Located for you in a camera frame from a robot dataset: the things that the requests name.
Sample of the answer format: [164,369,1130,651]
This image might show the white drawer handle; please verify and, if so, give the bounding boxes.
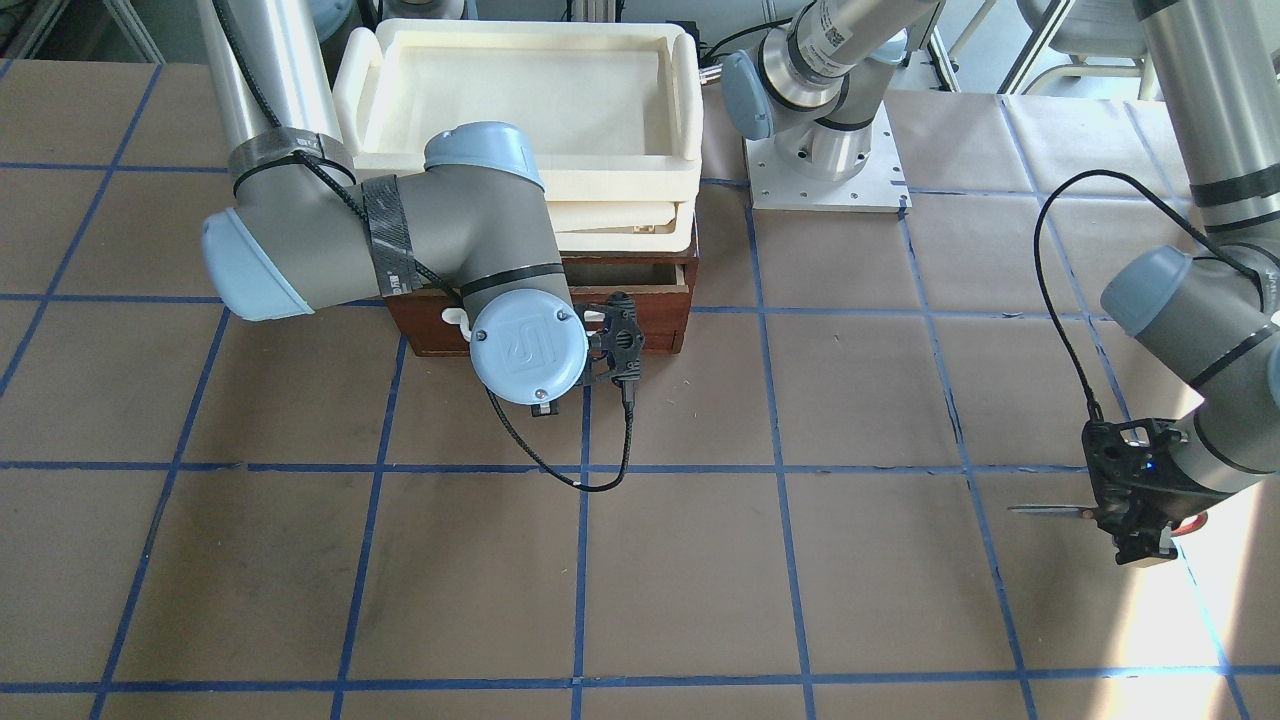
[440,307,472,343]

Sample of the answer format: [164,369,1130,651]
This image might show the grey orange scissors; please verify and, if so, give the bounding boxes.
[1007,503,1210,538]

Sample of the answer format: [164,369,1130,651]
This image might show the wooden drawer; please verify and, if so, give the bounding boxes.
[563,255,701,296]

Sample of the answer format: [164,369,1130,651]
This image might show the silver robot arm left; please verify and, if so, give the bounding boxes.
[721,1,1277,498]

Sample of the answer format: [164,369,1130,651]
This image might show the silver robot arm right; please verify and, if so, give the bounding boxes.
[198,1,589,406]

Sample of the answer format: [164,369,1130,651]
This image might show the brown wooden drawer cabinet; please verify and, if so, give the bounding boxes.
[385,225,699,357]

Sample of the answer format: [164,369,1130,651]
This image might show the white plastic tray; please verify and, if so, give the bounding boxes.
[333,19,704,254]

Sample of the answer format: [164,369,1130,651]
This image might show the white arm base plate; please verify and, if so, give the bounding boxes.
[744,104,913,214]

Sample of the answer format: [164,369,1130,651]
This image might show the black camera cable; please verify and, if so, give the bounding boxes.
[1033,170,1261,421]

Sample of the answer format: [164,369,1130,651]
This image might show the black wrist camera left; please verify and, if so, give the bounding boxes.
[1082,418,1181,568]

